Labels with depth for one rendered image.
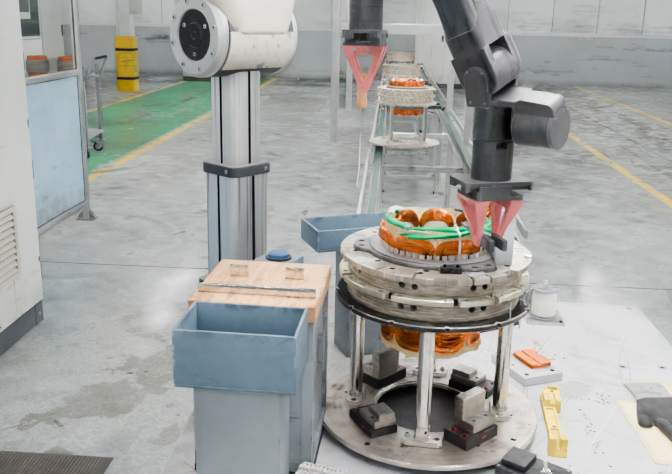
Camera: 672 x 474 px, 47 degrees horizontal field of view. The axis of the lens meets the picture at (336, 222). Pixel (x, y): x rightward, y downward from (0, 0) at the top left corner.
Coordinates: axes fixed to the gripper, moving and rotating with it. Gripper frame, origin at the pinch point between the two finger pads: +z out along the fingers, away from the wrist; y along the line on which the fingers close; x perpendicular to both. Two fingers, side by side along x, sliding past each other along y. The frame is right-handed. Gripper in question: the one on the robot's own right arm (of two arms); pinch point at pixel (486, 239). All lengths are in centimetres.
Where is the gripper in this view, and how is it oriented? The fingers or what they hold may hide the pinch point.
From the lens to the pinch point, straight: 113.3
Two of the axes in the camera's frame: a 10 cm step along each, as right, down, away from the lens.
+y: 9.7, -0.5, 2.4
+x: -2.4, -2.6, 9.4
